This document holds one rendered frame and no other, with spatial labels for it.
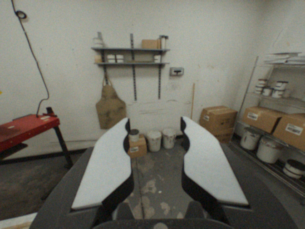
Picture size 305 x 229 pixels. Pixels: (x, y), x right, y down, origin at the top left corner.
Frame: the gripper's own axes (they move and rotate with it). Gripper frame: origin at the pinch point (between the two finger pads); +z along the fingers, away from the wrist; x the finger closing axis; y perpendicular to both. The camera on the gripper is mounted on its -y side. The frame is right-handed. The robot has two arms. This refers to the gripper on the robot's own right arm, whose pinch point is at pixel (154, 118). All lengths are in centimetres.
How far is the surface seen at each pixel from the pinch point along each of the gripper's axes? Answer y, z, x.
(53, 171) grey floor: 174, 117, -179
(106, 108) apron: 85, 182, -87
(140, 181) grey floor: 177, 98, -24
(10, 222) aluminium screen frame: 68, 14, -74
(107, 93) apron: 58, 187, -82
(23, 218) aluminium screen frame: 68, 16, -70
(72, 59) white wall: 2, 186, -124
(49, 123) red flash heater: 65, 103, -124
